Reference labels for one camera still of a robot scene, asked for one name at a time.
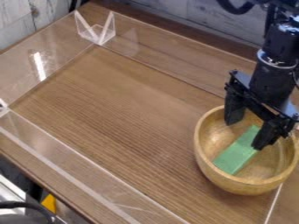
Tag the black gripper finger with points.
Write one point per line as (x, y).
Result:
(234, 108)
(269, 134)

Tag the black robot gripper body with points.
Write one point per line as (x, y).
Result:
(267, 88)

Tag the green rectangular block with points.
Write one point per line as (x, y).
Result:
(235, 156)

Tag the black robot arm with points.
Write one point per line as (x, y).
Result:
(282, 28)

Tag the brown wooden bowl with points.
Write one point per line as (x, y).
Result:
(266, 171)

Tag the yellow label sticker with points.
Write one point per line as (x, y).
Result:
(48, 202)

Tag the clear acrylic corner bracket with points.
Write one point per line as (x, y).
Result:
(98, 34)

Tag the clear acrylic front wall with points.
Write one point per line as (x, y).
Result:
(87, 187)

